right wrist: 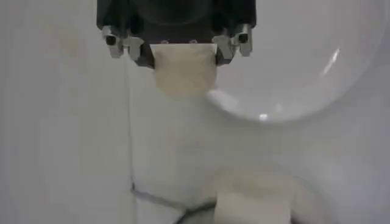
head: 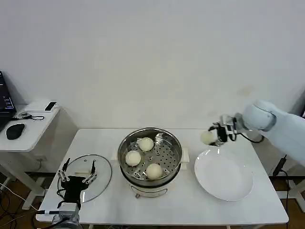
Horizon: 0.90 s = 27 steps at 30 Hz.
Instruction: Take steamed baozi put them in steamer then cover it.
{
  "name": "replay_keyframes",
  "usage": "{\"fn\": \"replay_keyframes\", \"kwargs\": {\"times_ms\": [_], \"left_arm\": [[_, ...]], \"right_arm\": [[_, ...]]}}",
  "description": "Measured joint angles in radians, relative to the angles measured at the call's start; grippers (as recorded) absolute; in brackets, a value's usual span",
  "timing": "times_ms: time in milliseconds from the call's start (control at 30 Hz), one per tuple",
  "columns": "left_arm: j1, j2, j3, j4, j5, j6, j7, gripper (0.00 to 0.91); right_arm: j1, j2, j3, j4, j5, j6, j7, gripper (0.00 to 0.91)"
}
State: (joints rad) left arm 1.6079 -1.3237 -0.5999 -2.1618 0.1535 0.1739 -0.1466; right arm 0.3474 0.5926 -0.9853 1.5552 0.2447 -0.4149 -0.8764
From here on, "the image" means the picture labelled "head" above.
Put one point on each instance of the flat white box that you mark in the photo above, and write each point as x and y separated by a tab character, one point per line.
37	105

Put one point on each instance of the black phone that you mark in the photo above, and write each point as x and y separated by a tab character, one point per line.
51	106

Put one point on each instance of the white side desk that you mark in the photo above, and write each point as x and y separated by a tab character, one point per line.
28	138

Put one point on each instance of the round glass lid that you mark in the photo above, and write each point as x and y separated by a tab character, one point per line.
102	171

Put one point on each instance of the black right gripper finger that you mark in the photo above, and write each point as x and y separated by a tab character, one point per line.
214	125
215	143

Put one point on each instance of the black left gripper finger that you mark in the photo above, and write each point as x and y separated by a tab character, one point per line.
63	173
91	171

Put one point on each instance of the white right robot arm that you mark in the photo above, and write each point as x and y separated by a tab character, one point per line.
274	124

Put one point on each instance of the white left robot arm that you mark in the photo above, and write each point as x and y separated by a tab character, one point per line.
68	214

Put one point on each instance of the perforated steel steamer basket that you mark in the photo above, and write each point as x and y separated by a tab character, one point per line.
166	152

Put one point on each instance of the black computer mouse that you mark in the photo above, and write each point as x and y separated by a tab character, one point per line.
15	131

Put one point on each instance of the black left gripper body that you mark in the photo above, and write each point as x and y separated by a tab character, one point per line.
72	188

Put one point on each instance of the white round plate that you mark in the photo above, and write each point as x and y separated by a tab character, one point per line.
224	176

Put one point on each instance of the white steamed bun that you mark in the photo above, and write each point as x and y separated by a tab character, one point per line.
154	171
146	143
133	158
207	137

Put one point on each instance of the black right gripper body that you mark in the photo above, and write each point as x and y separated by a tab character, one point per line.
222	134

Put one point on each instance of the black laptop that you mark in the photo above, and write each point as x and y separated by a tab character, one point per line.
5	100

